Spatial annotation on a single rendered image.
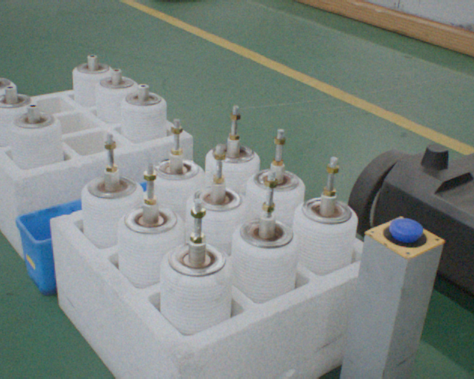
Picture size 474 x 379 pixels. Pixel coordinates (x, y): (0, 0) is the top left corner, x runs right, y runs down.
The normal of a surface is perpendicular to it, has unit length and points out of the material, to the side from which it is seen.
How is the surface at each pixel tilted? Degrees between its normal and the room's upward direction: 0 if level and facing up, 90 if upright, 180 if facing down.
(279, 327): 90
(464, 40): 90
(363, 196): 73
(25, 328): 0
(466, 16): 90
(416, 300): 90
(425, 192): 46
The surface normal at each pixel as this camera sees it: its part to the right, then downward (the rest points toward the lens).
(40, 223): 0.59, 0.39
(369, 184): -0.62, -0.29
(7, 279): 0.05, -0.87
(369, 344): -0.79, 0.25
